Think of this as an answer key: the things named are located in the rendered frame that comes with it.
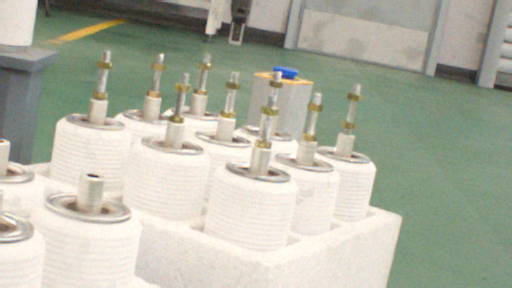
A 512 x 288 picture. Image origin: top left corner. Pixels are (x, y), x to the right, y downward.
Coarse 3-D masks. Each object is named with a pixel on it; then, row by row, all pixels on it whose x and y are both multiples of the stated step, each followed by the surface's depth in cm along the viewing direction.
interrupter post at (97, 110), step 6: (90, 102) 118; (96, 102) 117; (102, 102) 117; (90, 108) 118; (96, 108) 117; (102, 108) 118; (90, 114) 118; (96, 114) 118; (102, 114) 118; (90, 120) 118; (96, 120) 118; (102, 120) 118
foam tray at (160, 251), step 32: (160, 224) 106; (192, 224) 108; (352, 224) 121; (384, 224) 125; (160, 256) 106; (192, 256) 104; (224, 256) 101; (256, 256) 101; (288, 256) 103; (320, 256) 109; (352, 256) 118; (384, 256) 128
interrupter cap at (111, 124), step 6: (72, 114) 120; (78, 114) 121; (84, 114) 122; (72, 120) 116; (78, 120) 117; (84, 120) 120; (108, 120) 121; (114, 120) 121; (84, 126) 115; (90, 126) 115; (96, 126) 115; (102, 126) 116; (108, 126) 117; (114, 126) 118; (120, 126) 118
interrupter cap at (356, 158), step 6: (318, 150) 126; (324, 150) 127; (330, 150) 128; (324, 156) 124; (330, 156) 123; (336, 156) 123; (354, 156) 127; (360, 156) 127; (366, 156) 127; (354, 162) 123; (360, 162) 123; (366, 162) 124
